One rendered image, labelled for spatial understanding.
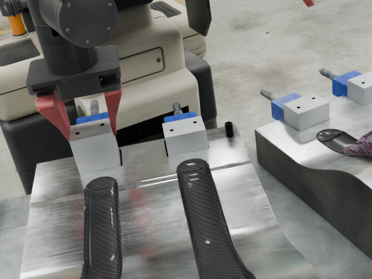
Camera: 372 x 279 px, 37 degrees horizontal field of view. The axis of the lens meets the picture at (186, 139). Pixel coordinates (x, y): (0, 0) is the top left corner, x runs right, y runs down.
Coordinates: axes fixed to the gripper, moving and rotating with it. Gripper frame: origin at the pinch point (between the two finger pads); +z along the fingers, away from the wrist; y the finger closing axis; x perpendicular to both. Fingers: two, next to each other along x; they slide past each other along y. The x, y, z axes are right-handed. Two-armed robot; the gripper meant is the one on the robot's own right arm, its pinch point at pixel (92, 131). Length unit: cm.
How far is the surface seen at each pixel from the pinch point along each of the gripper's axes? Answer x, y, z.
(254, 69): 200, 66, 101
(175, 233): -16.4, 7.5, 4.0
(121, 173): -4.5, 2.6, 3.8
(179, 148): -2.9, 10.0, 3.1
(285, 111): 4.9, 25.5, 5.9
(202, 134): -2.9, 13.0, 1.8
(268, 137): 2.0, 22.3, 7.5
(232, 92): 178, 49, 100
